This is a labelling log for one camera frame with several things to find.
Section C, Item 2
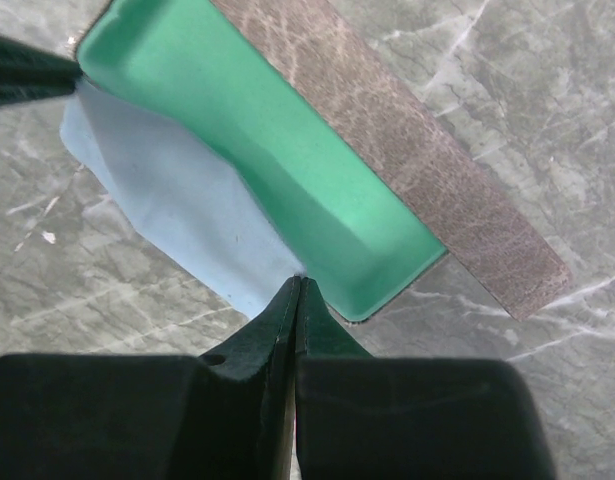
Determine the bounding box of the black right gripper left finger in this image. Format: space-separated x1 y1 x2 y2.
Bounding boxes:
0 277 300 479

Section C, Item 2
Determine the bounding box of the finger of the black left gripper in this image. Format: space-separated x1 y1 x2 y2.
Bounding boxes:
0 80 76 106
0 36 82 83

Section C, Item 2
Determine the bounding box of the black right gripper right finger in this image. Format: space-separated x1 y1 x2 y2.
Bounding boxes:
296 279 557 479

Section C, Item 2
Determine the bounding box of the light blue cleaning cloth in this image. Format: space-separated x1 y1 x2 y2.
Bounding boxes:
60 80 305 318

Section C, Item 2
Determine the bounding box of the grey-brown glasses case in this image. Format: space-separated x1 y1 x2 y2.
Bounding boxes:
76 1 570 322

